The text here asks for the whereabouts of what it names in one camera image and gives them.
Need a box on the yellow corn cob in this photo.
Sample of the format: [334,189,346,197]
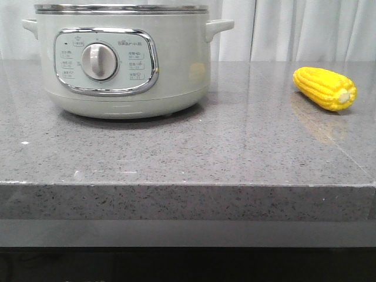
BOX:
[293,66,357,112]

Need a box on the pale green electric cooking pot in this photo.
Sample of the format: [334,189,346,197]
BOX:
[22,4,234,119]

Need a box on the white curtain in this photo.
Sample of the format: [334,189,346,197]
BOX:
[1,1,375,62]

